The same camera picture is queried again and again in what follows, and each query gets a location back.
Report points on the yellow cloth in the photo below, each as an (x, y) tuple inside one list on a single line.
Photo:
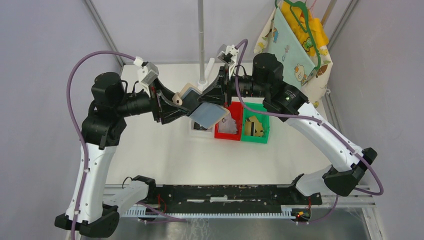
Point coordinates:
[(309, 30)]

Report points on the beige card holder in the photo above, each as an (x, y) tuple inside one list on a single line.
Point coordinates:
[(187, 97)]

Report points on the white cards in red bin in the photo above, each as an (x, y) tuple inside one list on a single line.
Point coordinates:
[(227, 125)]

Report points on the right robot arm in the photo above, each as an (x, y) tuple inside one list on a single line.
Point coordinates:
[(348, 161)]

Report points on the brown item in green bin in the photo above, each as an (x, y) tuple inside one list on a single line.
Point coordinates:
[(253, 127)]

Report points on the red plastic bin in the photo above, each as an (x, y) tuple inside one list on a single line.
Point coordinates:
[(236, 110)]

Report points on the cream patterned cloth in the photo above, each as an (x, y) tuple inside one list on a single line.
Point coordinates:
[(310, 33)]

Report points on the white stand base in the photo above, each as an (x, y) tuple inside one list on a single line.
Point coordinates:
[(205, 73)]

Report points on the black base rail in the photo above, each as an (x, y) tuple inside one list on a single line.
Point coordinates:
[(228, 199)]

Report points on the mint cartoon cloth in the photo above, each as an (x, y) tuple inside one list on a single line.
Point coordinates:
[(282, 42)]

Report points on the green clothes hanger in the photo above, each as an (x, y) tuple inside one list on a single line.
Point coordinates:
[(306, 30)]

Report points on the green plastic bin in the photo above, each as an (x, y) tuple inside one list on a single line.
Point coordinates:
[(263, 119)]

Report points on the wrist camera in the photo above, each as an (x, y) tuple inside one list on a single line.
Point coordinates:
[(227, 54), (146, 74)]

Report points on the clear plastic bin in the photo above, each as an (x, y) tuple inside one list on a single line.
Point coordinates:
[(200, 134)]

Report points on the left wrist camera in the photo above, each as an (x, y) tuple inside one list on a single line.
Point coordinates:
[(146, 74)]

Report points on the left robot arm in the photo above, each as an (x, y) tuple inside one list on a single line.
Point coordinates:
[(89, 214)]

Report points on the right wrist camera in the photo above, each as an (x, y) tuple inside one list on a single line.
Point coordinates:
[(227, 54)]

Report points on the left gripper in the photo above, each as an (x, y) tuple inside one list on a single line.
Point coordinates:
[(168, 110)]

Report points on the white cable duct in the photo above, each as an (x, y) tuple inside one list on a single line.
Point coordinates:
[(139, 211)]

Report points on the grey stand pole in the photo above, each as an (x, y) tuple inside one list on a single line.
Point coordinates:
[(201, 43)]

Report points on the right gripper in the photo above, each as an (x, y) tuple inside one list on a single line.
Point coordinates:
[(214, 94)]

